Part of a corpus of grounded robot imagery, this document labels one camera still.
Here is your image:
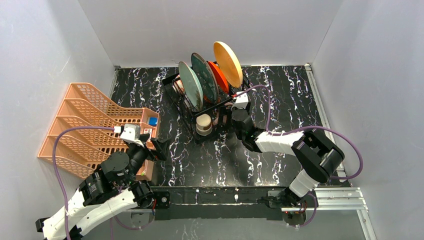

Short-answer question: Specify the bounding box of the black wire dish rack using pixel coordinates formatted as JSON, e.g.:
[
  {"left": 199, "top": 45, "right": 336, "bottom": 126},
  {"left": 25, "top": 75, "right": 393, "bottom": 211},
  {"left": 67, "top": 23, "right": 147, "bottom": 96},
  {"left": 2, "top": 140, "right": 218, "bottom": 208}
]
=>
[{"left": 162, "top": 70, "right": 238, "bottom": 144}]

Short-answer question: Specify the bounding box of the stainless steel cup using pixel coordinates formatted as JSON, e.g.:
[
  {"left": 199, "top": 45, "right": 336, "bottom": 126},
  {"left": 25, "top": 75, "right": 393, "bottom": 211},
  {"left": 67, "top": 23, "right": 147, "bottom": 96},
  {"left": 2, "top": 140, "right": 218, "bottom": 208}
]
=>
[{"left": 196, "top": 113, "right": 213, "bottom": 136}]

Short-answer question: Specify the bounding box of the orange red plate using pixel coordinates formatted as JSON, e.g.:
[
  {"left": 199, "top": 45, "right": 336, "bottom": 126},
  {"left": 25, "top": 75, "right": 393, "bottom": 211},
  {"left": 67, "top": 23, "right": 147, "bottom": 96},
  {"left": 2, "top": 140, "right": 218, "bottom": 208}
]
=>
[{"left": 207, "top": 61, "right": 230, "bottom": 94}]

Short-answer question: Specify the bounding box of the dark teal plate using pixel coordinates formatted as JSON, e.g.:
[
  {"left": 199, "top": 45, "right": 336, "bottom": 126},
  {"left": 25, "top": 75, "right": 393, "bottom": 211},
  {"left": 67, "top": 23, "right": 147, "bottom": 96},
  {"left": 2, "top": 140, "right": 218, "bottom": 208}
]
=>
[{"left": 190, "top": 52, "right": 220, "bottom": 104}]

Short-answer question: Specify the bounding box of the yellow plate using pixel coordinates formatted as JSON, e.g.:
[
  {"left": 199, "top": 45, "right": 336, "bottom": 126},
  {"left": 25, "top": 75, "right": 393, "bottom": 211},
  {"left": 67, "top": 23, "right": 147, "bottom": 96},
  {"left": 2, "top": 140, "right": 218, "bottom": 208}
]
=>
[{"left": 213, "top": 41, "right": 244, "bottom": 88}]

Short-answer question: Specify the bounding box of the mint green flower plate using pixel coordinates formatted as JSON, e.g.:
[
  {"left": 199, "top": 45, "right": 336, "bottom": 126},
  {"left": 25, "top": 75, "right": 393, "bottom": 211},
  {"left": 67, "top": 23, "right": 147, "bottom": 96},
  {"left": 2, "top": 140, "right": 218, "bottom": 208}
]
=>
[{"left": 178, "top": 61, "right": 204, "bottom": 112}]

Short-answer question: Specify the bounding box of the orange patterned bowl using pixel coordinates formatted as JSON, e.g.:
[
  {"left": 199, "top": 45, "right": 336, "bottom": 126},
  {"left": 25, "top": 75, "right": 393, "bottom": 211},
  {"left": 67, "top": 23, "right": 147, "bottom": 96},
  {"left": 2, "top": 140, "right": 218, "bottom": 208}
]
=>
[{"left": 172, "top": 74, "right": 185, "bottom": 96}]

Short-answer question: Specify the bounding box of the pink mug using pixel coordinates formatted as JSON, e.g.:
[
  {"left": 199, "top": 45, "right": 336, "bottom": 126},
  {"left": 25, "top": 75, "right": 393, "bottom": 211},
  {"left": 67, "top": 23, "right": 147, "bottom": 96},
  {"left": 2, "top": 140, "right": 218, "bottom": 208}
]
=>
[{"left": 212, "top": 106, "right": 228, "bottom": 126}]

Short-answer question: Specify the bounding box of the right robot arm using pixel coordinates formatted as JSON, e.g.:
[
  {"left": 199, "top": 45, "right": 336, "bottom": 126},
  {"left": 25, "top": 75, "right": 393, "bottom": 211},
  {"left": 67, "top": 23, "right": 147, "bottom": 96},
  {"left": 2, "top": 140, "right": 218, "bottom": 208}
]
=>
[{"left": 231, "top": 109, "right": 345, "bottom": 203}]

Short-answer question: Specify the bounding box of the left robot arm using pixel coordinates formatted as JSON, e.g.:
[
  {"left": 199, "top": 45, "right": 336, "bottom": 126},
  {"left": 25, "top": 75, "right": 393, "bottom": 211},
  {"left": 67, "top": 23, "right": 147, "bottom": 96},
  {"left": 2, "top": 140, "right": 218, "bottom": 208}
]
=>
[{"left": 35, "top": 138, "right": 170, "bottom": 240}]

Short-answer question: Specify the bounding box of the blue eraser block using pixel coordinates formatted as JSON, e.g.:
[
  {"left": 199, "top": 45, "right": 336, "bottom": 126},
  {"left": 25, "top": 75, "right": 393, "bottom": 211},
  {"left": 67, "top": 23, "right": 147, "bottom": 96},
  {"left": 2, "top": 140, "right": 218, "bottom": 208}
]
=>
[{"left": 147, "top": 116, "right": 159, "bottom": 127}]

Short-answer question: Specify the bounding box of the orange file organizer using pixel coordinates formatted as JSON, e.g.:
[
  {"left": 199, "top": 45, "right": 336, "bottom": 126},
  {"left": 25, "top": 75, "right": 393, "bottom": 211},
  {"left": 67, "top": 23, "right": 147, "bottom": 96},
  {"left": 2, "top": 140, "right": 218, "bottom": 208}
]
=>
[{"left": 38, "top": 82, "right": 145, "bottom": 179}]

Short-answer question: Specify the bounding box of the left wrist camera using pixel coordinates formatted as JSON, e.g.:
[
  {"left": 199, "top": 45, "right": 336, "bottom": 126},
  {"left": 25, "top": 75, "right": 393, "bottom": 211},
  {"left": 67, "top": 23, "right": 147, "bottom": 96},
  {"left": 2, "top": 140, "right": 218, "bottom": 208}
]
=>
[{"left": 119, "top": 123, "right": 146, "bottom": 148}]

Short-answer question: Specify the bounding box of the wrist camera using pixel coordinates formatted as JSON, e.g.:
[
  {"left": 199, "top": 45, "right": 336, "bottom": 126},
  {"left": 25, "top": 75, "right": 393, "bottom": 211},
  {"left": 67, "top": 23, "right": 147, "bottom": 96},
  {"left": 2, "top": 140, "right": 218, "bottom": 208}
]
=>
[
  {"left": 231, "top": 92, "right": 250, "bottom": 111},
  {"left": 119, "top": 123, "right": 146, "bottom": 148}
]

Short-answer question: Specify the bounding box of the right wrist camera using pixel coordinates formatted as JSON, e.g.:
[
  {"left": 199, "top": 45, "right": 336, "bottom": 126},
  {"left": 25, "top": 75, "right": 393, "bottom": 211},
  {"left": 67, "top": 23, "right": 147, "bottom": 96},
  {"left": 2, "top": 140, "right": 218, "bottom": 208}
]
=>
[{"left": 231, "top": 92, "right": 250, "bottom": 111}]

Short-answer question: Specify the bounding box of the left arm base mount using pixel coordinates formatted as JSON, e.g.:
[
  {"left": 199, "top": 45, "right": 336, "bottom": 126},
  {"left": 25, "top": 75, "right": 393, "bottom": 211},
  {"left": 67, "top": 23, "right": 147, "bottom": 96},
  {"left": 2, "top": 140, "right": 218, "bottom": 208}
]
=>
[{"left": 125, "top": 180, "right": 171, "bottom": 210}]

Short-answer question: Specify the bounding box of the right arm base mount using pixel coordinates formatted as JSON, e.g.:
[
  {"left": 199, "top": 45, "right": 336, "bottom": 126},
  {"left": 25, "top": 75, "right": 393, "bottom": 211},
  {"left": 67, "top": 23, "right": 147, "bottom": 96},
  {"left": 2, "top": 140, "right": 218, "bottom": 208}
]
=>
[{"left": 256, "top": 187, "right": 319, "bottom": 229}]

